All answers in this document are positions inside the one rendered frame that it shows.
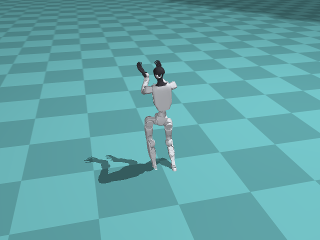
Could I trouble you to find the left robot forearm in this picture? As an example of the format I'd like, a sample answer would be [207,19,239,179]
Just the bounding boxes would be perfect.
[141,73,150,92]

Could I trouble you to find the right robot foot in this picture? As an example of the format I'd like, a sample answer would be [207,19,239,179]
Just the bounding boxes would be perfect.
[170,164,177,172]

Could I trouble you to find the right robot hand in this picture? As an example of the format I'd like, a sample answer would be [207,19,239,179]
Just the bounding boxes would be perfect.
[154,60,162,77]

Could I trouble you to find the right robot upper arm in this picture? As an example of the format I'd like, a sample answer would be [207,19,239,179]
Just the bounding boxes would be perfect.
[169,81,177,90]

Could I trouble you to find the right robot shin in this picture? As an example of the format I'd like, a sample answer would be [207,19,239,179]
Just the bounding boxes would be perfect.
[167,139,176,168]

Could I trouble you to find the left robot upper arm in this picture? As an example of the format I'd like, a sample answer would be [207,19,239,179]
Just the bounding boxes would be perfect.
[141,86,153,95]

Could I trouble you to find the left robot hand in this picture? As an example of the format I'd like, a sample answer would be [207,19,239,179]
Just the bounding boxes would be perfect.
[136,62,147,78]

